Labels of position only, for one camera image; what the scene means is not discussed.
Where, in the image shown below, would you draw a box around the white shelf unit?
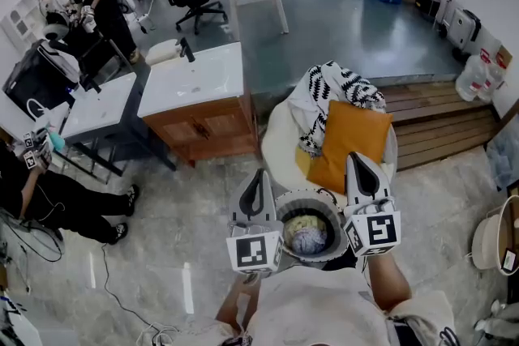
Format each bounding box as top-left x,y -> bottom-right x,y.
0,0 -> 54,50

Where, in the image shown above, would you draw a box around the wooden sink cabinet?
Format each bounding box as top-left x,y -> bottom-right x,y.
136,41 -> 261,168

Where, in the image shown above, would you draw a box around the clear water bottle red label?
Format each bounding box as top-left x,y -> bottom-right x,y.
478,55 -> 507,105
454,53 -> 488,103

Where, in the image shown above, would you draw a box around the white round tub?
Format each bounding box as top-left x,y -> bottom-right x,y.
469,193 -> 519,277

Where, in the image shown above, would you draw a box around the black white patterned clothes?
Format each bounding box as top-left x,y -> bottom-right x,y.
286,60 -> 387,156

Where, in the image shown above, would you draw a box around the teal cup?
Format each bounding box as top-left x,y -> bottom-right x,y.
48,130 -> 66,152

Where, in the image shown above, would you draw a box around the person's right forearm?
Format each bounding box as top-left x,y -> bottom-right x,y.
363,252 -> 414,314

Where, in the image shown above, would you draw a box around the person's left forearm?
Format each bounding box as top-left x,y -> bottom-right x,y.
214,274 -> 261,334

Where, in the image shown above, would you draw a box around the yellow cushion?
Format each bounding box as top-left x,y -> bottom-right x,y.
294,147 -> 314,176

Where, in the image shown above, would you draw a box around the small cardboard box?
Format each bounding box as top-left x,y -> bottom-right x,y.
495,45 -> 515,75

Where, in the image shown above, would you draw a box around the person's beige shirt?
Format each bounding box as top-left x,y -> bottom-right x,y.
242,266 -> 460,346

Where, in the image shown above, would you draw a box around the white handled bag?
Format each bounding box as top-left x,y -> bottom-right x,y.
25,98 -> 62,127

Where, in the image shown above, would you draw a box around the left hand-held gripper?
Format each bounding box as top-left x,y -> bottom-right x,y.
225,169 -> 285,281

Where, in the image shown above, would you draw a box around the plastic wrapped picture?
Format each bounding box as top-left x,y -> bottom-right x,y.
483,124 -> 519,192

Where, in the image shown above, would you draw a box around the cream rolled towel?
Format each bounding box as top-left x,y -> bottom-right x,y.
144,37 -> 180,66

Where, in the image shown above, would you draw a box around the blue plaid clothes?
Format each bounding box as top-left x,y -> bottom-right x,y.
291,228 -> 328,255

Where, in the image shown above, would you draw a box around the black faucet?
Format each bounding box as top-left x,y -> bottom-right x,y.
177,36 -> 197,63
78,71 -> 103,95

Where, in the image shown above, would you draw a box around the grey bag with items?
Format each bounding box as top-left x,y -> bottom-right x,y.
274,190 -> 350,265

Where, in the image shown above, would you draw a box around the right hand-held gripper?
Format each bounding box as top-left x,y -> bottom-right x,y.
343,152 -> 403,258

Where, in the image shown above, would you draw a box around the white beanbag chair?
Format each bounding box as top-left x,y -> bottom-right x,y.
260,72 -> 399,200

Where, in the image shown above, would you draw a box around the wooden step platform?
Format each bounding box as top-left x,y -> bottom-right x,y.
380,79 -> 504,172

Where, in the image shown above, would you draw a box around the black floor cable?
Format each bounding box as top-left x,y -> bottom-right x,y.
100,241 -> 180,346

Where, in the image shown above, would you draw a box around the black printer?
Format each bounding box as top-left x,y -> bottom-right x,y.
1,39 -> 81,119

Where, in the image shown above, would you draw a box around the orange cushion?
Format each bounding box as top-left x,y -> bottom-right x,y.
305,100 -> 395,196

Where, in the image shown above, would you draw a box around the grey sink vanity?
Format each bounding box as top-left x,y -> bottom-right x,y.
59,70 -> 178,180

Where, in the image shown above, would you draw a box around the silver hard suitcase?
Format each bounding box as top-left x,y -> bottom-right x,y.
444,6 -> 483,57

